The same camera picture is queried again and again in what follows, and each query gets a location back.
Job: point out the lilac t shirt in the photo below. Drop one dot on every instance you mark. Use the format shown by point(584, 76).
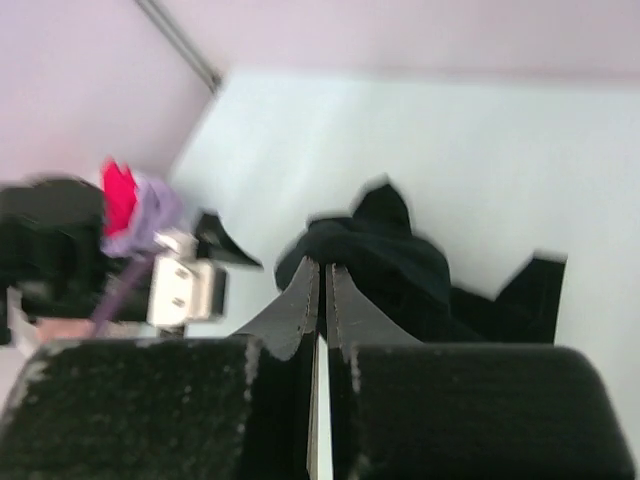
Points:
point(158, 207)

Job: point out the left aluminium corner post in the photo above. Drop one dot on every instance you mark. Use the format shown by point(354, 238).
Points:
point(181, 42)

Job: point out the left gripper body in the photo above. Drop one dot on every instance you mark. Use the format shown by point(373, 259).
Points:
point(51, 235)

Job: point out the red t shirt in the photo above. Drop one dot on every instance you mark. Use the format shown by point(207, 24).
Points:
point(120, 196)

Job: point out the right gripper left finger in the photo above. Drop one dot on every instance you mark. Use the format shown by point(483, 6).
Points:
point(281, 325)

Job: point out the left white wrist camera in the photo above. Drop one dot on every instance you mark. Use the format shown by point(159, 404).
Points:
point(185, 289)

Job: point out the black t shirt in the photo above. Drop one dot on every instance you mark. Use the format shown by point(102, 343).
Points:
point(408, 277)

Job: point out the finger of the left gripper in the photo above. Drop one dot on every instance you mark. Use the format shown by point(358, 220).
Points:
point(214, 243)

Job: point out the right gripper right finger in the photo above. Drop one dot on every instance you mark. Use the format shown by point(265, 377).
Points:
point(355, 321)

